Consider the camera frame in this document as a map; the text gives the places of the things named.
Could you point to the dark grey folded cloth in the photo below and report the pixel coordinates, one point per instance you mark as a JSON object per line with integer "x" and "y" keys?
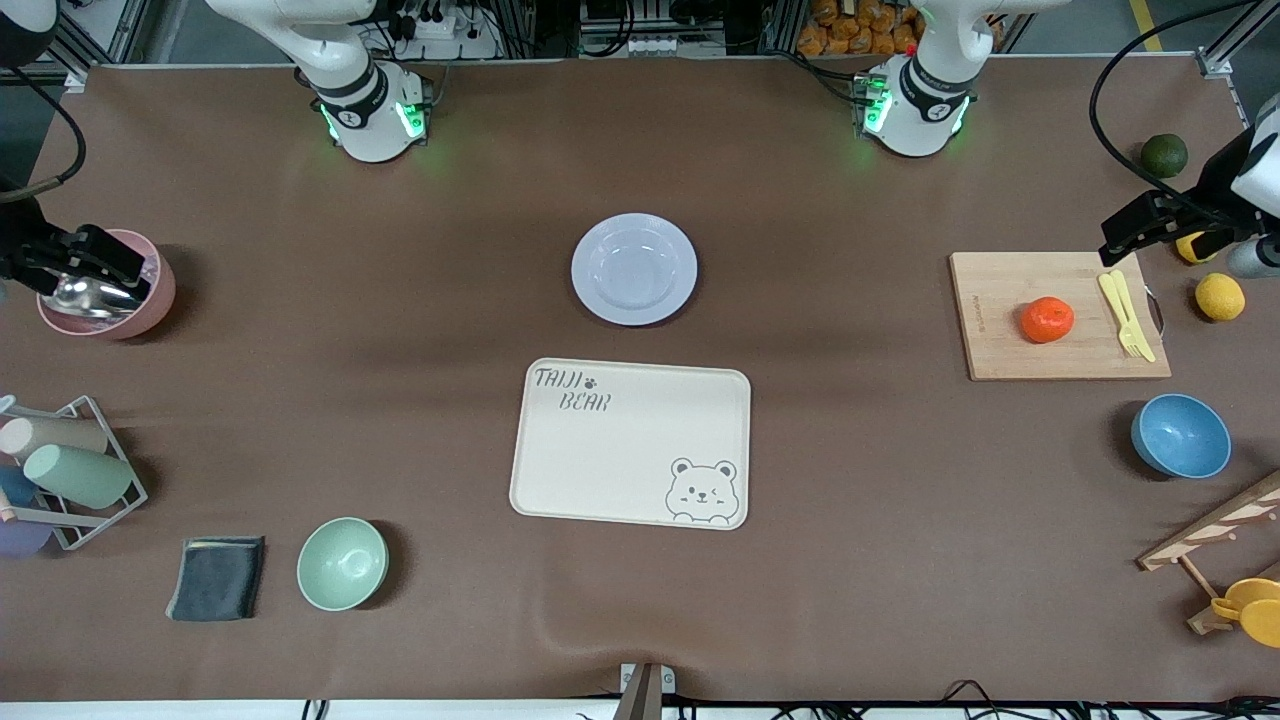
{"x": 216, "y": 580}

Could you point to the orange mandarin fruit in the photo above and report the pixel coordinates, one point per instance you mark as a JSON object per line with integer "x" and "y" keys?
{"x": 1047, "y": 320}

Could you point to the metal scoop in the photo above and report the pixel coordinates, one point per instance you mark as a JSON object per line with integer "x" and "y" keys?
{"x": 90, "y": 300}

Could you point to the yellow lemon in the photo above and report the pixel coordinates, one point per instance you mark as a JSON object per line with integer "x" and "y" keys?
{"x": 1190, "y": 255}
{"x": 1220, "y": 297}

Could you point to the white power strip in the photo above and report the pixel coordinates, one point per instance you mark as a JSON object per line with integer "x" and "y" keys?
{"x": 445, "y": 35}

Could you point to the dark green lime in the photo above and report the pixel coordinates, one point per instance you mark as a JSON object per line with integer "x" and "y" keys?
{"x": 1164, "y": 155}

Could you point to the purple cup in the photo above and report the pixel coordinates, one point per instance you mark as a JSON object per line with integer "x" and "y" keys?
{"x": 22, "y": 538}

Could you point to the beige cup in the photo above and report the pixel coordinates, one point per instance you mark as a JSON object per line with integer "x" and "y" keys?
{"x": 55, "y": 435}

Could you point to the blue cup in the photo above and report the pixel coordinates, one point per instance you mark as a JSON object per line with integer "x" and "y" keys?
{"x": 15, "y": 488}

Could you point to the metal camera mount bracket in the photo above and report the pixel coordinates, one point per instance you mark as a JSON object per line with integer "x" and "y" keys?
{"x": 645, "y": 690}

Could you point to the yellow plastic fork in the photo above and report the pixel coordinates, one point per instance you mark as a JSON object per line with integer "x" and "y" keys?
{"x": 1140, "y": 330}
{"x": 1122, "y": 318}

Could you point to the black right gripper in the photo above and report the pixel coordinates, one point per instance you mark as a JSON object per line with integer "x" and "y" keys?
{"x": 18, "y": 244}

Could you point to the cream bear print tray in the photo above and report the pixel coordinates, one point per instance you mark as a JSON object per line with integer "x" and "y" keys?
{"x": 620, "y": 450}

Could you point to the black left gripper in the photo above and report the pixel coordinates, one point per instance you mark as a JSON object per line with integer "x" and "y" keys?
{"x": 1212, "y": 187}

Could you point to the lavender round plate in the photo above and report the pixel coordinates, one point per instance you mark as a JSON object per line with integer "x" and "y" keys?
{"x": 634, "y": 268}

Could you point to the orange snack bags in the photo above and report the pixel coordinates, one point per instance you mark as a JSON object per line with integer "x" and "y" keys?
{"x": 855, "y": 25}

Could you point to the bamboo cutting board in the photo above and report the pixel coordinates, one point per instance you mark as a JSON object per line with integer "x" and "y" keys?
{"x": 1020, "y": 350}

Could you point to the blue bowl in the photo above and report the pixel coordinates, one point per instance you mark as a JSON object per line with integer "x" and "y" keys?
{"x": 1180, "y": 436}

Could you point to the wooden drying rack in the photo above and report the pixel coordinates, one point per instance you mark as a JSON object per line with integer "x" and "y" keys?
{"x": 1215, "y": 525}

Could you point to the yellow mug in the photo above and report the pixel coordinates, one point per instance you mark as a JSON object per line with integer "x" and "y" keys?
{"x": 1258, "y": 615}

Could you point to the pink bowl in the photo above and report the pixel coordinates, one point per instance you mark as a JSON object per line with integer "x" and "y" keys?
{"x": 158, "y": 295}

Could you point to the aluminium frame profile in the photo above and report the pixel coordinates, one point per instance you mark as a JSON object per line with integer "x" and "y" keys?
{"x": 75, "y": 78}
{"x": 1215, "y": 62}

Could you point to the pale green cup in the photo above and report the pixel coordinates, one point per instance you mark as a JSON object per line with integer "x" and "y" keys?
{"x": 80, "y": 476}

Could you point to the mint green bowl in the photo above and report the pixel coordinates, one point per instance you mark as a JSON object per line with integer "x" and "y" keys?
{"x": 342, "y": 564}

